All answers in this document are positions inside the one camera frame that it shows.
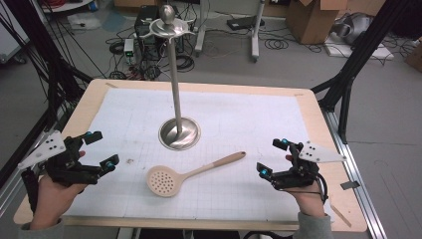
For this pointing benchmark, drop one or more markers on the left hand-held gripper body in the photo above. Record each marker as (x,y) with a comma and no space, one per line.
(68,171)

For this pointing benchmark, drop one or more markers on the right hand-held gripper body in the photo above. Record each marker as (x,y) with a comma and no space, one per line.
(298,176)

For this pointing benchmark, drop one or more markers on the beige slotted spoon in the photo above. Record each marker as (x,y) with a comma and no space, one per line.
(190,172)

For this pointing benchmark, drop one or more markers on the metal utensil stand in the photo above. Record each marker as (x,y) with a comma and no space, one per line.
(179,134)

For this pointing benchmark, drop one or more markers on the person's right hand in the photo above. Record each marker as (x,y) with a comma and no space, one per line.
(310,202)

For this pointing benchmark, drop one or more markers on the person's left hand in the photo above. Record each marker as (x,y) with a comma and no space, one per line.
(49,202)

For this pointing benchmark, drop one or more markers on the white grid mat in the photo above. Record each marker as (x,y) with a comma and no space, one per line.
(232,132)

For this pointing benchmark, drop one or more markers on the black tape piece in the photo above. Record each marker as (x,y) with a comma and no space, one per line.
(350,185)

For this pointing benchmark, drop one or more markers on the thin wooden strip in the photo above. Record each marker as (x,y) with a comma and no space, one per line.
(341,216)

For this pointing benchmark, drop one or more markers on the small box with green light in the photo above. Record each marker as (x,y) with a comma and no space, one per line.
(129,49)

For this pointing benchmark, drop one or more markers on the white stand leg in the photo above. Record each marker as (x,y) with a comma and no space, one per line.
(200,33)
(255,36)

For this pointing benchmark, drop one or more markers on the black computer tower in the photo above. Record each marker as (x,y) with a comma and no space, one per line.
(146,23)

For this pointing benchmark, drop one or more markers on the flat black device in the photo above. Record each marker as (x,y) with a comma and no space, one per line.
(244,22)

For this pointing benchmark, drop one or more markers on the large open cardboard box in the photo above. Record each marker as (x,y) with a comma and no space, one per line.
(312,20)

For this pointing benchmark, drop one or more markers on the white cabinet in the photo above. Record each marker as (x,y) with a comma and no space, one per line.
(10,36)

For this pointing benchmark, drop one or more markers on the white flat board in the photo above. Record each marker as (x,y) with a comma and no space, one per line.
(378,51)

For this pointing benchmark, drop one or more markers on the grey rounded appliance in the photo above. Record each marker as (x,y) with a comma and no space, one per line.
(353,28)

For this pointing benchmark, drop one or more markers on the small cardboard box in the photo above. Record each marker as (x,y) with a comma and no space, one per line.
(415,56)

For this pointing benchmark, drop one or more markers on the aluminium rail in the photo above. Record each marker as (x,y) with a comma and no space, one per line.
(361,199)
(13,189)

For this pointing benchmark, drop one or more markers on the black frame strut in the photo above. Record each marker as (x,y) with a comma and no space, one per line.
(43,59)
(358,56)

